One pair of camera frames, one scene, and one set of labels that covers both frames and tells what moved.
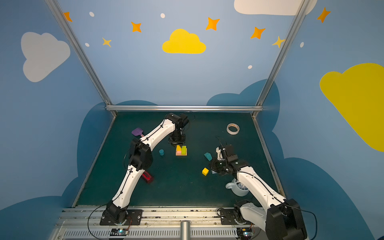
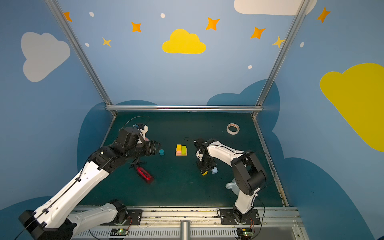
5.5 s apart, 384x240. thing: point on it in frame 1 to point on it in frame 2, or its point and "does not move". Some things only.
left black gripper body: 176,140 to 151,147
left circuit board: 118,232 does not move
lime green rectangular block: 184,150 does not move
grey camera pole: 185,230 does not move
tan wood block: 181,154 does not move
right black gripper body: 218,165 to 205,164
